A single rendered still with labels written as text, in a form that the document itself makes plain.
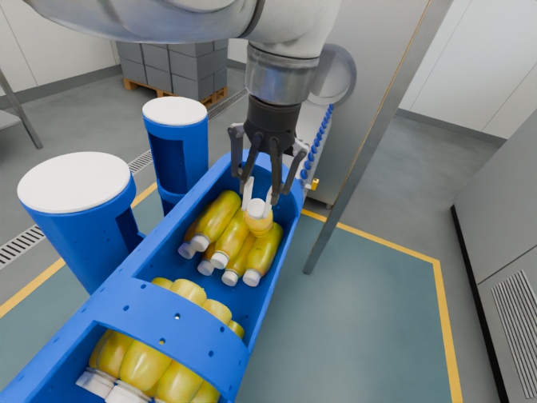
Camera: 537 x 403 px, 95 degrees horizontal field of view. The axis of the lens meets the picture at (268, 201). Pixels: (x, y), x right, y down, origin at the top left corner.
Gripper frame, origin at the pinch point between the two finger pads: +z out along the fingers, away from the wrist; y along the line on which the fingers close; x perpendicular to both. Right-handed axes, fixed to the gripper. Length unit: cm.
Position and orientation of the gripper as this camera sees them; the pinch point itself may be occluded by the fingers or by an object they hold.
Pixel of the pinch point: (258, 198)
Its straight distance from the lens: 48.6
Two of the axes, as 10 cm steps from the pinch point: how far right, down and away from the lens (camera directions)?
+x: -3.2, 6.3, -7.1
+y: -9.3, -3.3, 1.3
